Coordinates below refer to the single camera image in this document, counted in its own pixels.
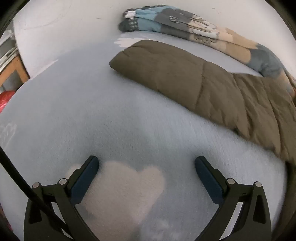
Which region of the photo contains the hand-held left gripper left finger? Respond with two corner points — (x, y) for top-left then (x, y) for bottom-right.
(24, 156), (100, 241)

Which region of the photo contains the light blue cloud-print bed sheet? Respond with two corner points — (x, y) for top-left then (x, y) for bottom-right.
(0, 31), (288, 241)

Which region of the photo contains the black cable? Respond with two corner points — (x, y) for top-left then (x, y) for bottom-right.
(0, 146), (73, 241)

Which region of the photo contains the patterned patchwork quilt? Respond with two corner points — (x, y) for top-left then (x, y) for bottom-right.
(118, 6), (296, 95)

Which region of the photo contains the wooden cabinet frame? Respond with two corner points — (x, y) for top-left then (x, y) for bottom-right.
(0, 56), (30, 93)

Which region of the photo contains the silver metal rack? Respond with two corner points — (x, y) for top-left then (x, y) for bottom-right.
(0, 29), (19, 72)

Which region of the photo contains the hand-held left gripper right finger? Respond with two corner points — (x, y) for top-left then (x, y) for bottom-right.
(195, 156), (271, 241)

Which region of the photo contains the olive padded jacket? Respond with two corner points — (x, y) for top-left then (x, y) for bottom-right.
(109, 39), (296, 161)

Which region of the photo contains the red bag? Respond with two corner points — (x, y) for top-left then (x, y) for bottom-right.
(0, 91), (16, 114)

